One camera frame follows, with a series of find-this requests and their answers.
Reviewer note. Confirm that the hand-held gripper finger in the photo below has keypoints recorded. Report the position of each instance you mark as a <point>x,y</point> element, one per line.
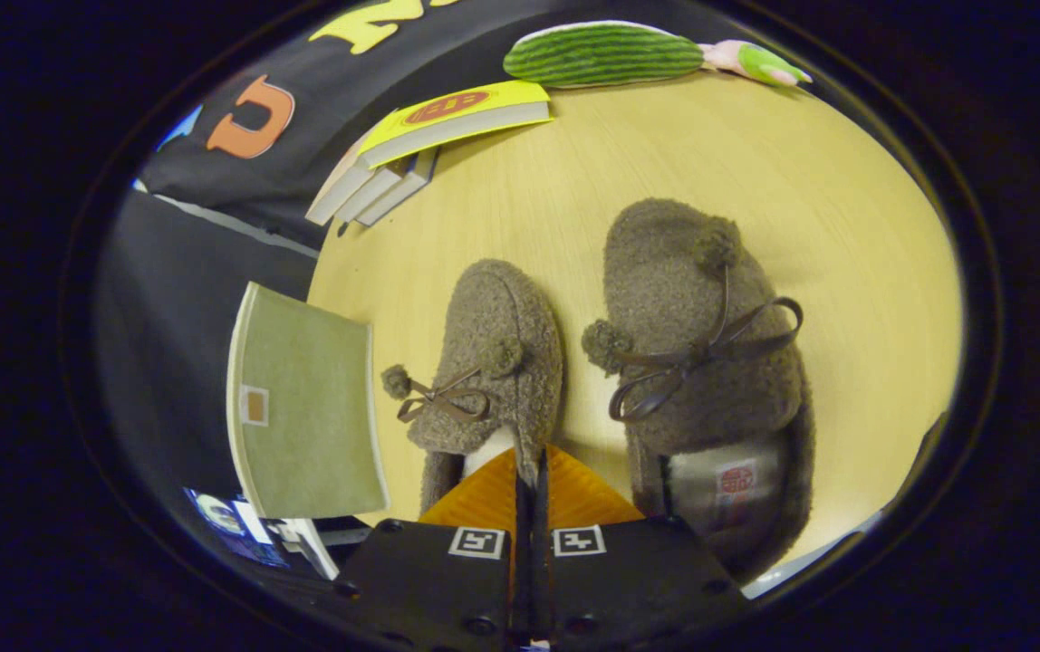
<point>524,589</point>
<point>546,589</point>

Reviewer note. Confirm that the brown fuzzy shoe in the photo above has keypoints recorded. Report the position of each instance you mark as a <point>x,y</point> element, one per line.
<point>493,317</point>
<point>665,272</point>

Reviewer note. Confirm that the green fabric storage box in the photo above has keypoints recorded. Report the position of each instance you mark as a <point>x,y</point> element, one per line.
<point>312,407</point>

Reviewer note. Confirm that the blue printed carton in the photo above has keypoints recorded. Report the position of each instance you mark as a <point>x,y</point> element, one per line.
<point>230,530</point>

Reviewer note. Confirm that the white book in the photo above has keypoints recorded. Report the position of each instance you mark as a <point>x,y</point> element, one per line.
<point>373,194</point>

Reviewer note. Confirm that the yellow book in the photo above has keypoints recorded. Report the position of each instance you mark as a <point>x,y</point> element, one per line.
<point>457,109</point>

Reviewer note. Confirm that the watermelon slice plush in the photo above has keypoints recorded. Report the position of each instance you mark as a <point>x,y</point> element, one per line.
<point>601,54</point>

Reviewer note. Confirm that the green and pink plush toy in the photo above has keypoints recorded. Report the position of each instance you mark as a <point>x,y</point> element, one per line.
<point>760,65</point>

